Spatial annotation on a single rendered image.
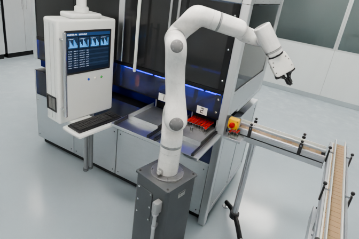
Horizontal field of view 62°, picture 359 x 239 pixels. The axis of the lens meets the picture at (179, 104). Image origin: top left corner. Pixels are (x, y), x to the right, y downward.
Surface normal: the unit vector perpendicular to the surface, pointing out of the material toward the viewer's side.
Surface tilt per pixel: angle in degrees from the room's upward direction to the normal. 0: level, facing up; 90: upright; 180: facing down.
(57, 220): 0
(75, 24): 90
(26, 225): 0
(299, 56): 90
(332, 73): 90
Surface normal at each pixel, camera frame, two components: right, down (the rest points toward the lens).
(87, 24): 0.79, 0.32
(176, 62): 0.03, 0.87
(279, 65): 0.00, 0.27
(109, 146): -0.48, 0.28
